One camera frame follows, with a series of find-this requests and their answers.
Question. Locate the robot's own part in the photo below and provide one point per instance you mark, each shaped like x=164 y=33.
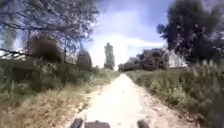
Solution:
x=96 y=125
x=143 y=124

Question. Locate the overgrown green bushes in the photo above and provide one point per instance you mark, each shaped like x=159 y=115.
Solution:
x=186 y=86

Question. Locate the large dark tree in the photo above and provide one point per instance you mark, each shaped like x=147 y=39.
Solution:
x=193 y=30

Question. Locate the tall slim tree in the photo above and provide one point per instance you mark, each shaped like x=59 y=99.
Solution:
x=109 y=56

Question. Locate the pale dirt path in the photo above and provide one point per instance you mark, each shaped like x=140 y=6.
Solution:
x=116 y=100

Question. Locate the large bare-branched tree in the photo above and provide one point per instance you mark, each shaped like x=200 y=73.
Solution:
x=56 y=20

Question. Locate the row of dark trees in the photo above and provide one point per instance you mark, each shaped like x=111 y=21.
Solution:
x=150 y=60

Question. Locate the dry grass verge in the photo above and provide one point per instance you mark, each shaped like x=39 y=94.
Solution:
x=40 y=106

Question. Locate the dark green hedge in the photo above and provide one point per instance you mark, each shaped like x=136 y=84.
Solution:
x=50 y=73

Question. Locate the white building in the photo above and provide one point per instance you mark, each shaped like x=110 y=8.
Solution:
x=176 y=61

